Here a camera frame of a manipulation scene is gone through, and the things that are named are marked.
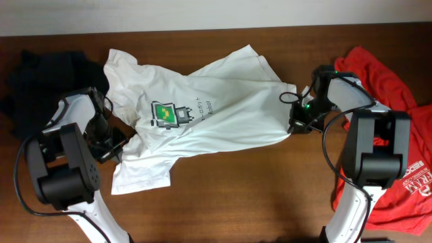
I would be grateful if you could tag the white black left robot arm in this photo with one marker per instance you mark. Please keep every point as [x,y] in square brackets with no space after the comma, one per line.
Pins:
[62,161]

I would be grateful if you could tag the white t-shirt with robot print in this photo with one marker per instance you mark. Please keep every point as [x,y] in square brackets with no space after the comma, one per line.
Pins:
[231,104]

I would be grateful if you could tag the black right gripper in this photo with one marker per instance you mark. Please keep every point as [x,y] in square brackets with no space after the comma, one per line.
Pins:
[296,119]

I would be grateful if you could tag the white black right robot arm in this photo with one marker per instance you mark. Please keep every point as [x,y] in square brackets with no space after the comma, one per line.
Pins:
[375,152]

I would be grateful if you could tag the red t-shirt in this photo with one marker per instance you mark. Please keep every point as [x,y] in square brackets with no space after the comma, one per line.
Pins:
[406,206]

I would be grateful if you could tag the black folded clothes pile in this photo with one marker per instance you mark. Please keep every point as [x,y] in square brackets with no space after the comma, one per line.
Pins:
[38,82]

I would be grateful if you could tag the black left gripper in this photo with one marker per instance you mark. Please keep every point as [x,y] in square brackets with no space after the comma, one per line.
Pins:
[113,146]

